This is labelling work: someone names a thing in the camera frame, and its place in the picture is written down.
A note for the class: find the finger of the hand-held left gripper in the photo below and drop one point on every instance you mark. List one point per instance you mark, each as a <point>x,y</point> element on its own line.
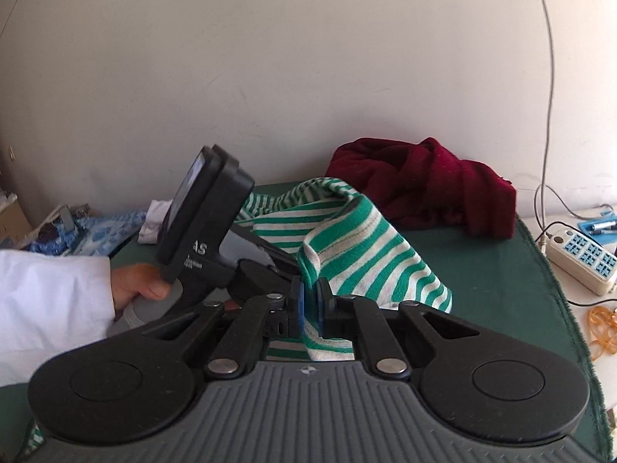
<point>274,255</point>

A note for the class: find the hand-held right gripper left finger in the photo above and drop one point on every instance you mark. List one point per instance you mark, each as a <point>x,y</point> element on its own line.
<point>301,308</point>

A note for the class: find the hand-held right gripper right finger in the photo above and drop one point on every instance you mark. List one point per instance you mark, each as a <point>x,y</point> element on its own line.
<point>319,308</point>

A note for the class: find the green white striped garment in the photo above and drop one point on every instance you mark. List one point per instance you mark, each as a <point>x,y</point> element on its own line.
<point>347,251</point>

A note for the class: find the person's left hand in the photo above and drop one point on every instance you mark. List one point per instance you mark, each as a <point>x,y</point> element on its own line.
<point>135,282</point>

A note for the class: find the white folded cloth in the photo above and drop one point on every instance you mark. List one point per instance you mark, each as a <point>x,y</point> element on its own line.
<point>154,222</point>

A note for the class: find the blue patterned cloth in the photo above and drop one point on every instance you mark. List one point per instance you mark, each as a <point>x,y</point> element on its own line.
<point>101,236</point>

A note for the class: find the small grey device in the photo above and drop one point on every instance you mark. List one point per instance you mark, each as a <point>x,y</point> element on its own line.
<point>67,219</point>

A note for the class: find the dark red sweater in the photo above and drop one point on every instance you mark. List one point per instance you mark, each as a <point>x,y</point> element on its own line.
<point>424,188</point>

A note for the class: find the dark patterned cloth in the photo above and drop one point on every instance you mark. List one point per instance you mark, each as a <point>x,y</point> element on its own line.
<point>48,234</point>

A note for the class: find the cardboard box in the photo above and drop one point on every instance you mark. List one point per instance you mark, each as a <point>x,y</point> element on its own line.
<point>14,222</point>

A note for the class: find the white power strip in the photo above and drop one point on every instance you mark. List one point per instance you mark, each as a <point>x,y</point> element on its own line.
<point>578,255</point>

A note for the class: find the orange rubber bands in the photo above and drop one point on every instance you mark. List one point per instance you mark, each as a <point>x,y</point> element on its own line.
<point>597,320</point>

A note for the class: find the blue pen tray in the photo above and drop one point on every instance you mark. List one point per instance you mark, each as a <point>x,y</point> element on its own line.
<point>597,225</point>

